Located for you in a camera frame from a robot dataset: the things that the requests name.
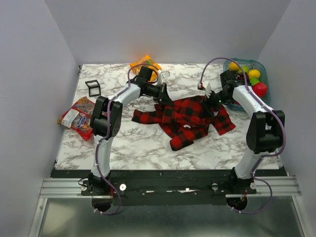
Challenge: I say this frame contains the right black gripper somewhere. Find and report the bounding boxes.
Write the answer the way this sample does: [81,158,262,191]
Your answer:
[199,87,232,119]

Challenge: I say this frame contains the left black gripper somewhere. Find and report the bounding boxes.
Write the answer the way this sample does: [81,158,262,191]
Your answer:
[145,82,172,106]

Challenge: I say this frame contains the red black plaid shirt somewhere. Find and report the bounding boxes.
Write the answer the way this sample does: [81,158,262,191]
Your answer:
[132,96,236,151]

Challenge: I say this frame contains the black square frame brooch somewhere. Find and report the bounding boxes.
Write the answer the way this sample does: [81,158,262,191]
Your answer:
[85,79,101,97]

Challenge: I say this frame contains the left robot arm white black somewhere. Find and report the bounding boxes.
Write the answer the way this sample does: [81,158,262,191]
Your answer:
[88,64,172,195]

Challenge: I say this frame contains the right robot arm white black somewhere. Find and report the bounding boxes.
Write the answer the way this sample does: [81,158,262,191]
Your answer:
[198,71,286,194]

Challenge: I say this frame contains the orange snack bag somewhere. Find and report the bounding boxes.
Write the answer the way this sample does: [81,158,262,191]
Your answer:
[129,55,161,83]

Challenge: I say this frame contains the dark purple toy grapes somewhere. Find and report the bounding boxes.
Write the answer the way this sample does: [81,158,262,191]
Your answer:
[235,73,251,85]

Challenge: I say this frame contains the orange yellow toy fruit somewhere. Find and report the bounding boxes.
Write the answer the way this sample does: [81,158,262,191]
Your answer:
[229,62,239,72]

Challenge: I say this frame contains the red toy apple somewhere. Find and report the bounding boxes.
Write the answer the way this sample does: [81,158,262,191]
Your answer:
[252,82,268,98]

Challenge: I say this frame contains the green toy fruit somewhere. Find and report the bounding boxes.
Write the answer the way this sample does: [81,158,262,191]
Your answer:
[238,65,249,74]

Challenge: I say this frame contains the yellow toy lemon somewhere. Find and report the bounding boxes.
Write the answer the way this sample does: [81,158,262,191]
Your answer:
[248,69,261,79]

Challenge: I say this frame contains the teal plastic fruit bin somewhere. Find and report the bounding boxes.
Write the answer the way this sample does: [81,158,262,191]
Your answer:
[223,58,270,112]

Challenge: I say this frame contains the red snack bag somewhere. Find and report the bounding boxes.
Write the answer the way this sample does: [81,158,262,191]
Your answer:
[57,96,95,141]

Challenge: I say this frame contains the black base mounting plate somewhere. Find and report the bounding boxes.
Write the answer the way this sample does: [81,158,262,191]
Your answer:
[50,169,288,206]

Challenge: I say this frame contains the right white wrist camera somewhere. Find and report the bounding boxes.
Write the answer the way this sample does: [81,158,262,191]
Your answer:
[197,82,212,98]

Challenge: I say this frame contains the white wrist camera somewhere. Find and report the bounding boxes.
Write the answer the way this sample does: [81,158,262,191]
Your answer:
[157,71,170,85]
[197,82,212,98]

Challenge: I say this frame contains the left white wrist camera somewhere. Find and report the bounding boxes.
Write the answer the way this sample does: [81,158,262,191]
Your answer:
[157,71,170,85]

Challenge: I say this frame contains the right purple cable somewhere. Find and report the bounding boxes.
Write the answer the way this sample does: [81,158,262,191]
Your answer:
[198,57,287,214]

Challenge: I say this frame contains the purple cable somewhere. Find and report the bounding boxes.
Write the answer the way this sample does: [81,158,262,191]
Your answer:
[198,57,287,214]
[93,63,161,215]

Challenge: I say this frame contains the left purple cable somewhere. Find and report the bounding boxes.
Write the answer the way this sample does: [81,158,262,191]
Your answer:
[93,63,161,215]

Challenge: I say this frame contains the aluminium rail frame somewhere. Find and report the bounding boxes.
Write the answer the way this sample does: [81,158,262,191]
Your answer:
[29,172,304,237]

